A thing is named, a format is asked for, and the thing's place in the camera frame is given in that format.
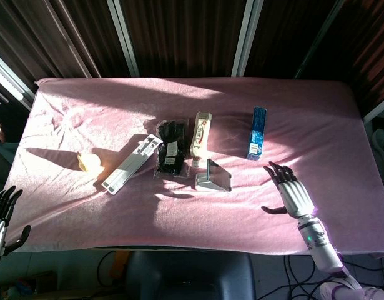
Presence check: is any white metal frame post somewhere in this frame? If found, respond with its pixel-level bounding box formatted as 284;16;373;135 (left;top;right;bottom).
231;0;265;78
106;0;140;78

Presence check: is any blue cardboard box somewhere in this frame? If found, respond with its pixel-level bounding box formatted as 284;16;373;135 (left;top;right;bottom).
245;106;268;161

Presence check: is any cream box with red print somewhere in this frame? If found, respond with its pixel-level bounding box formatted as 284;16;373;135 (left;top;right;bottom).
189;111;213;168

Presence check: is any white metal frame rail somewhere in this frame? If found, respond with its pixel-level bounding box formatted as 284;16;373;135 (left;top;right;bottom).
0;49;35;109
362;93;384;124

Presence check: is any long white flat box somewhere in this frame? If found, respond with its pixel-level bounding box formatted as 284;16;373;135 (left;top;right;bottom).
101;133;164;196

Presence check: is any black smartphone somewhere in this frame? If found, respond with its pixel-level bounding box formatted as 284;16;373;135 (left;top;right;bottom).
205;158;233;193

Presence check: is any pink cloth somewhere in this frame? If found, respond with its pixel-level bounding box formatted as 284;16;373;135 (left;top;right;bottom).
4;76;384;259

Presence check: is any dark blue chair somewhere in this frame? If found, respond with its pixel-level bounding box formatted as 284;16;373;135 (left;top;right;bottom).
124;249;257;300

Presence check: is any grey shoe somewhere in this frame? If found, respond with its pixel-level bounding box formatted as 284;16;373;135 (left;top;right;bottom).
372;127;384;161

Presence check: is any black floor cable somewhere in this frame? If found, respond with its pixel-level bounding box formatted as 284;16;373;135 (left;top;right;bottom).
283;254;383;300

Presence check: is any black item in plastic bag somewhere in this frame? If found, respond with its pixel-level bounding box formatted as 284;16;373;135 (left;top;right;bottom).
153;117;193;179

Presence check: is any yellow pear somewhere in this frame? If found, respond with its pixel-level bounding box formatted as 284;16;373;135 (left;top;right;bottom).
76;151;102;173

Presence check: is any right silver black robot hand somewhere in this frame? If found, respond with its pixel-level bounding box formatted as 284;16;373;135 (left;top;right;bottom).
260;161;315;220

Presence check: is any black looped cable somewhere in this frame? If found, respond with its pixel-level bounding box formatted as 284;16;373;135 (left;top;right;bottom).
96;251;117;284

